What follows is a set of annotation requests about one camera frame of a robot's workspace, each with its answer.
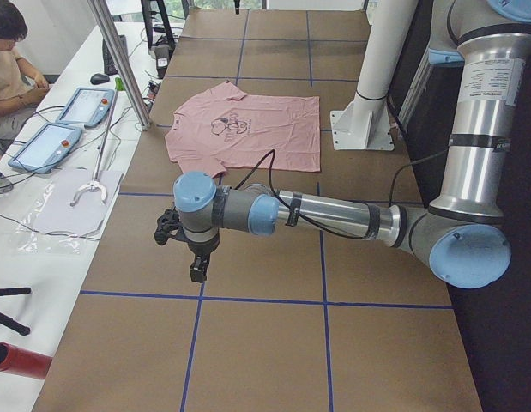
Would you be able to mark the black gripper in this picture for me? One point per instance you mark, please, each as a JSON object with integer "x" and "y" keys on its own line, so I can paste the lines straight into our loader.
{"x": 200, "y": 248}

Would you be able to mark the pink Snoopy t-shirt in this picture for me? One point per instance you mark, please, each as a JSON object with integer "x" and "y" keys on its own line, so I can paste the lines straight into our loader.
{"x": 224, "y": 127}

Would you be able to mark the clear plastic sheet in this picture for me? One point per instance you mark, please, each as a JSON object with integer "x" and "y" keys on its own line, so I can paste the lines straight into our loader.
{"x": 53, "y": 225}

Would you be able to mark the blue teach pendant near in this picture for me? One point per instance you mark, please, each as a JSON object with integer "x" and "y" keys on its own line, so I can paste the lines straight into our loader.
{"x": 46, "y": 149}

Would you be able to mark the blue teach pendant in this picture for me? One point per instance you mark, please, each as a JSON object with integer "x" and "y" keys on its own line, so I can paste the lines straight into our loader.
{"x": 87, "y": 106}
{"x": 46, "y": 149}

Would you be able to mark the blue teach pendant far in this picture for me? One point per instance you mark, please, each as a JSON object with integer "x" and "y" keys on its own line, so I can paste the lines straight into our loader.
{"x": 87, "y": 106}

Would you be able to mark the black tripod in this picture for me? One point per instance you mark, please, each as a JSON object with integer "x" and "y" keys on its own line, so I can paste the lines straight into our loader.
{"x": 13, "y": 302}

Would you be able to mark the red cylinder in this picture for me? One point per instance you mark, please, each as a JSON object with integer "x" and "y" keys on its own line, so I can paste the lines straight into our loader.
{"x": 23, "y": 362}

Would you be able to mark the black computer mouse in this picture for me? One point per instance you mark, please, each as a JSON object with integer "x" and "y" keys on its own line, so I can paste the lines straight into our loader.
{"x": 98, "y": 78}

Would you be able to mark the black keyboard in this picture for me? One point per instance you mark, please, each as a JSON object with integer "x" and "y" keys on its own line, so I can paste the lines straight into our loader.
{"x": 108, "y": 62}

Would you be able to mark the seated person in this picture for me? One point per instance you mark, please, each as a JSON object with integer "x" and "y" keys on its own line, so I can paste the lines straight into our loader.
{"x": 22, "y": 86}

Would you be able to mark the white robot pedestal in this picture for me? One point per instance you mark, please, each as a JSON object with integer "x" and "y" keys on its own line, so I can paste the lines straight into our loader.
{"x": 364, "y": 124}

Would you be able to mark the aluminium frame post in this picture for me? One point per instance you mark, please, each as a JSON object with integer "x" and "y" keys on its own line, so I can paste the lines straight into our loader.
{"x": 110, "y": 35}

